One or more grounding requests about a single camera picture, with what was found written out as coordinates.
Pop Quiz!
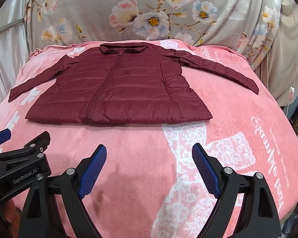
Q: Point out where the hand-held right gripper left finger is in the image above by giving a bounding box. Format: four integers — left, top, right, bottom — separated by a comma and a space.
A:
18, 144, 107, 238

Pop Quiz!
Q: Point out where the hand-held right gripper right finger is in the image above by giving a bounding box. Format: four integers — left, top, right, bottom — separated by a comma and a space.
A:
192, 142, 282, 238

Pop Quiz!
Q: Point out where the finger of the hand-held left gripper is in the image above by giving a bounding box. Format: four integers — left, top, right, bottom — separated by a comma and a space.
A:
0, 131, 51, 163
0, 128, 12, 150

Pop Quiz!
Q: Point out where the maroon puffer jacket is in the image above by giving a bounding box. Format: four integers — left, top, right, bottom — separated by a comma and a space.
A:
9, 42, 260, 125

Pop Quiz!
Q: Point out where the person's left hand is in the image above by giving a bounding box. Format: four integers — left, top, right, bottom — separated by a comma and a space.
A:
0, 197, 20, 230

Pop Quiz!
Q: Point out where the pink printed blanket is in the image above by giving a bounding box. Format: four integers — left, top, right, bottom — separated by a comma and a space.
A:
0, 40, 298, 238

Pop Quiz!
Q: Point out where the silver satin curtain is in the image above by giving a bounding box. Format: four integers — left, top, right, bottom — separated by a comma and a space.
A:
0, 0, 44, 116

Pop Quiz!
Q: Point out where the beige curtain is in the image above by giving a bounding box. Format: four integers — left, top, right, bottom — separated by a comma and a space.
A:
259, 0, 298, 109

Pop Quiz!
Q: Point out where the grey floral bedsheet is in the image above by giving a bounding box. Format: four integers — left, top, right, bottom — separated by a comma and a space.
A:
22, 0, 288, 71

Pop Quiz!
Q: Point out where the grey metal rail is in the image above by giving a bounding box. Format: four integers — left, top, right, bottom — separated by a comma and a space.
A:
0, 18, 24, 39

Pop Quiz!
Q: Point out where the white cable with switch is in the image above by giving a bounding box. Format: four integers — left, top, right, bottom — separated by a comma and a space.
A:
286, 2, 298, 119

